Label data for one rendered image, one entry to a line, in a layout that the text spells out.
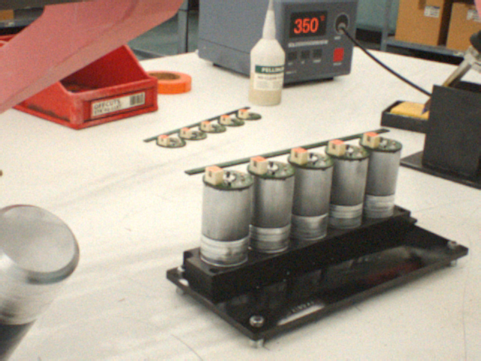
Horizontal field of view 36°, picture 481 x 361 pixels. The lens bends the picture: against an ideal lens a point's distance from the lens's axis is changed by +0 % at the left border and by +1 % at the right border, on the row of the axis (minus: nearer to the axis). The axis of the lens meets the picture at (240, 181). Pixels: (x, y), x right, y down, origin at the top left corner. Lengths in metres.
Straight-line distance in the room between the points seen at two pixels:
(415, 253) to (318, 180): 0.07
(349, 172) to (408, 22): 4.60
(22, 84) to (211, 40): 0.73
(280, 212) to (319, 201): 0.03
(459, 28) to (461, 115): 4.28
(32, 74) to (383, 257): 0.29
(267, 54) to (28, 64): 0.58
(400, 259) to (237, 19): 0.48
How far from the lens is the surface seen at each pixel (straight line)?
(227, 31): 0.86
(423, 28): 4.96
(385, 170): 0.43
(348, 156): 0.41
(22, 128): 0.65
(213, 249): 0.36
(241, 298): 0.36
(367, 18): 5.66
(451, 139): 0.59
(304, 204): 0.39
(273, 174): 0.37
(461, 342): 0.37
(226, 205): 0.35
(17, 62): 0.16
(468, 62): 0.58
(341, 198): 0.41
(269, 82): 0.73
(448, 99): 0.58
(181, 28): 3.72
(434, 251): 0.43
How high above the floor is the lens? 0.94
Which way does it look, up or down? 21 degrees down
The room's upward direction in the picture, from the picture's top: 3 degrees clockwise
